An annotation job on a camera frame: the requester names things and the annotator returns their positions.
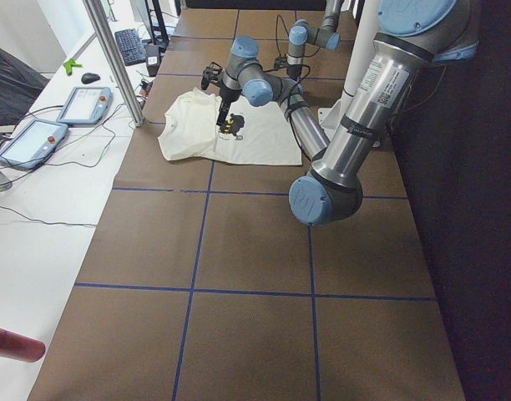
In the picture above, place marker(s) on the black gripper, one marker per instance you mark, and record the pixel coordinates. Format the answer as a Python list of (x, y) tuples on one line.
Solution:
[(226, 97), (294, 71)]

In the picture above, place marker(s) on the cream long sleeve shirt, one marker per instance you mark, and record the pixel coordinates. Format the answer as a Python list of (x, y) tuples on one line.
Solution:
[(249, 136)]

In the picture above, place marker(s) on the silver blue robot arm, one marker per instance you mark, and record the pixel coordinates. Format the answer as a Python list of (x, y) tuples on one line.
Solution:
[(395, 39), (302, 33)]

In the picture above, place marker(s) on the near orange black adapter box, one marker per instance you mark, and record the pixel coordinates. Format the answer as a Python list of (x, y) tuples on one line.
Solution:
[(145, 87)]

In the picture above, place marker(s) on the black box with white label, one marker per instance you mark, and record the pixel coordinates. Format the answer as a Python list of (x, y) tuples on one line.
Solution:
[(153, 59)]

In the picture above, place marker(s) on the black keyboard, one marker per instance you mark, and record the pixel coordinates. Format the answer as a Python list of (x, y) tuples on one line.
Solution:
[(130, 46)]

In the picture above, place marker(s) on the far teach pendant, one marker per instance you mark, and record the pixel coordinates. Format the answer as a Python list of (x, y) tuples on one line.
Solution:
[(85, 106)]

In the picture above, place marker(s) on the teach pendant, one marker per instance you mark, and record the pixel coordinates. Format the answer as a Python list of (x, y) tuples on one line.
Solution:
[(32, 146), (85, 106)]

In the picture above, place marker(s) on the black computer mouse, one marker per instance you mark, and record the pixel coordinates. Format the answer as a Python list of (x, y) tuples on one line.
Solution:
[(89, 78)]

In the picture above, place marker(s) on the green plastic clamp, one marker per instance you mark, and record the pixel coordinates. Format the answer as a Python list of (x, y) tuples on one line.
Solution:
[(70, 65)]

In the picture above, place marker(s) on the near teach pendant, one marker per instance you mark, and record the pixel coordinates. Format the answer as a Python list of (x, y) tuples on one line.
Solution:
[(32, 146)]

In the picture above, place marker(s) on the red cylinder bottle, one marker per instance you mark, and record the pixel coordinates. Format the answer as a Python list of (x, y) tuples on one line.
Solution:
[(19, 347)]

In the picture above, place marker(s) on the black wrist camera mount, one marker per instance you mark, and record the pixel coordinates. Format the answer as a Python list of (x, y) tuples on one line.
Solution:
[(211, 75), (280, 63)]

